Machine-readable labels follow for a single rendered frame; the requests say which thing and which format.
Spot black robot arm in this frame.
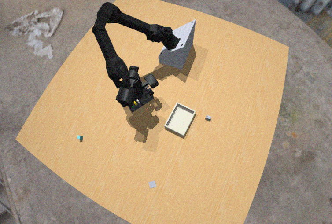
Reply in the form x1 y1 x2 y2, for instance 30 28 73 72
92 2 181 107

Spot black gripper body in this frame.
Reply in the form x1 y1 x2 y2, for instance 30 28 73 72
136 74 159 91

